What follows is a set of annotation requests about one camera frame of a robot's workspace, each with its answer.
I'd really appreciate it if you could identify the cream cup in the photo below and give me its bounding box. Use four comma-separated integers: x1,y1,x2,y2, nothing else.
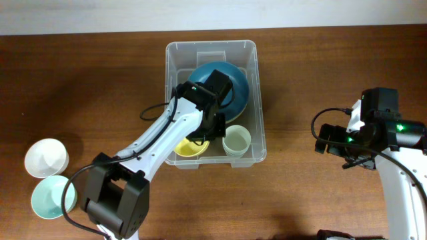
222,125,252,151

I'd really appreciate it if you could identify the blue bowl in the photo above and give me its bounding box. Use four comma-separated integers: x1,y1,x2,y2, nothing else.
188,61,250,123

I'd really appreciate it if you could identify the beige bowl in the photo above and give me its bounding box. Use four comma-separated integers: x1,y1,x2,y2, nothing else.
226,104,248,124

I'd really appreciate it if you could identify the yellow small bowl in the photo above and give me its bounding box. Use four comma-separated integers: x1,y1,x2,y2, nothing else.
173,138,209,157

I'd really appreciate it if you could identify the mint green cup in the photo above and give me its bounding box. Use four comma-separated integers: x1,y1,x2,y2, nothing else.
224,147,248,158

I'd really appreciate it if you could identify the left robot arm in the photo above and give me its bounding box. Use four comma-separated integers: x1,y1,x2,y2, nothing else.
81,70,234,239

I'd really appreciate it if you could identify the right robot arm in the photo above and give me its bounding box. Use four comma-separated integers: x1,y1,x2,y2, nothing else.
311,87,426,239

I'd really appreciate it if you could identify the clear plastic storage bin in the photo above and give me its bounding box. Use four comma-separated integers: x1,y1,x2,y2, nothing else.
165,40,267,169

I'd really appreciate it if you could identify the white small bowl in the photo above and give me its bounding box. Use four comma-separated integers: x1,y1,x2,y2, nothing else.
24,138,69,179

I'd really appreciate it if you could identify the mint green small bowl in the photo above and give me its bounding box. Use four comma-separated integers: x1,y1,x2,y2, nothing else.
31,175,68,219

